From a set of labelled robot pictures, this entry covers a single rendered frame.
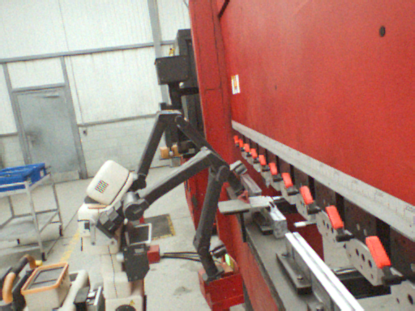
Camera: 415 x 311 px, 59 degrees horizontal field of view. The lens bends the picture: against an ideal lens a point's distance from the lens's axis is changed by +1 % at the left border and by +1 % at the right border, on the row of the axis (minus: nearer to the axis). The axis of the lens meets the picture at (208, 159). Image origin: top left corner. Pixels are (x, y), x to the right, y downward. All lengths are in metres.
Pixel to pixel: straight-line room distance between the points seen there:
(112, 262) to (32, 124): 7.57
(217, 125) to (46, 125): 6.60
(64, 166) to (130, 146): 1.58
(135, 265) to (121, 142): 7.27
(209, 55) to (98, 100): 6.20
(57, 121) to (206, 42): 6.51
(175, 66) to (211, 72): 0.32
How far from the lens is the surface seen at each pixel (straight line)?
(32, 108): 9.09
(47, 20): 9.14
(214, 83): 2.81
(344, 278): 1.63
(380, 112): 0.76
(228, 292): 1.77
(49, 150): 9.08
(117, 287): 1.72
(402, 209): 0.75
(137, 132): 8.76
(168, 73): 2.95
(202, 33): 2.84
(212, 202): 1.53
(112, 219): 1.45
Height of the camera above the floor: 1.64
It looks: 10 degrees down
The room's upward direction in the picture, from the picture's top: 8 degrees counter-clockwise
